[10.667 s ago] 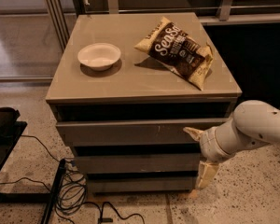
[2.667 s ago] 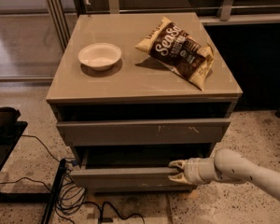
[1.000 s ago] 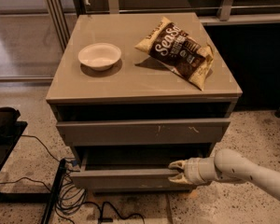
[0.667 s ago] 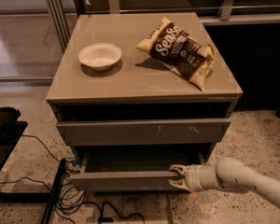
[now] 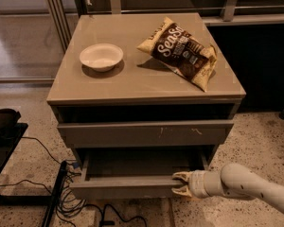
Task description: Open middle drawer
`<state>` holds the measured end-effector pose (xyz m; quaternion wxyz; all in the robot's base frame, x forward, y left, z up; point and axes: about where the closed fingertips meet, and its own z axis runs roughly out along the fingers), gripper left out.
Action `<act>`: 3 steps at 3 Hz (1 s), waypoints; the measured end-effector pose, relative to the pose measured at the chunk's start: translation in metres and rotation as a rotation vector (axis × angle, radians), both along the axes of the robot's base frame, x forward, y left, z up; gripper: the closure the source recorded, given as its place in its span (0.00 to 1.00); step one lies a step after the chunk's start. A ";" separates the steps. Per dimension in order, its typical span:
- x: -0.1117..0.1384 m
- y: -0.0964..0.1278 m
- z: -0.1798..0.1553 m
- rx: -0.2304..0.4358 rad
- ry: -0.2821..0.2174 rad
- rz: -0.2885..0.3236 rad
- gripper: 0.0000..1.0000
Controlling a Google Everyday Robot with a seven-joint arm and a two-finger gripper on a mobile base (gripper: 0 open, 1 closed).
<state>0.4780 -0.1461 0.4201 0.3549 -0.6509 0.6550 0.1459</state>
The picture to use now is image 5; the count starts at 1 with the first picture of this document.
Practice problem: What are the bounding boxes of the black coiled floor cables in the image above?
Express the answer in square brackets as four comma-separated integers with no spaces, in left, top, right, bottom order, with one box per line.
[0,136,148,227]

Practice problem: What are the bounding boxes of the grey top drawer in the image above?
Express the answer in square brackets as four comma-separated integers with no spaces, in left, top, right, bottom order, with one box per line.
[58,120,233,148]

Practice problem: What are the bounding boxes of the grey drawer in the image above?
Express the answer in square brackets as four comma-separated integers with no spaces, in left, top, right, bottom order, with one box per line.
[70,148,208,201]
[58,120,233,148]

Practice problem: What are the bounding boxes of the white paper bowl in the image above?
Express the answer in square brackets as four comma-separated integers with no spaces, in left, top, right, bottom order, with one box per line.
[80,44,123,72]

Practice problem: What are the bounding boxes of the metal railing frame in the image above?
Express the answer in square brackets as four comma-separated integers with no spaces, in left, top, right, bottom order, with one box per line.
[45,0,284,47]

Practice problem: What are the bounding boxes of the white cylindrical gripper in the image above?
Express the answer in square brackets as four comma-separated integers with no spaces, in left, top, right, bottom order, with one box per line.
[171,170,223,199]

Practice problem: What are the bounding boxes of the black metal stand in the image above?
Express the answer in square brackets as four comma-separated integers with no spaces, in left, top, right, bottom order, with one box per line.
[0,122,68,227]

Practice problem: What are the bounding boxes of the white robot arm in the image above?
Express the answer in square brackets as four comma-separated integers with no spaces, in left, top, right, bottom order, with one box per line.
[172,163,284,214]

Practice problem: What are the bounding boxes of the brown yellow chip bag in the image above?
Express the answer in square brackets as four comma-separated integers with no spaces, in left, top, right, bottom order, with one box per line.
[137,17,217,92]

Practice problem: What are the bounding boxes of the dark object on stand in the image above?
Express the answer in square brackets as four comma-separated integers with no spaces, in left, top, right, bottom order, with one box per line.
[0,108,21,138]

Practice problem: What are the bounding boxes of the grey three-drawer cabinet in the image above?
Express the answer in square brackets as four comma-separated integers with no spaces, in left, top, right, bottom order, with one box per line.
[46,12,247,182]

